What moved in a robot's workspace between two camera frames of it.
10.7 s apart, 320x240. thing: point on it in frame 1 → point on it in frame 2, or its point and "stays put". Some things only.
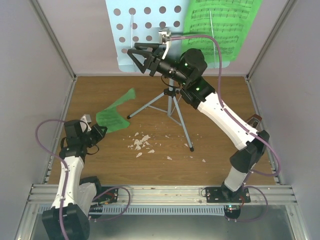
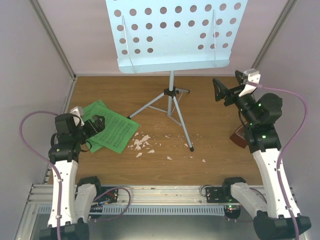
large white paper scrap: [138, 142] stays put
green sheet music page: [227, 21] → [118, 131]
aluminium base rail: [41, 195] stays put
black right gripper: [153, 61] → [223, 92]
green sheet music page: [111, 119] → [87, 113]
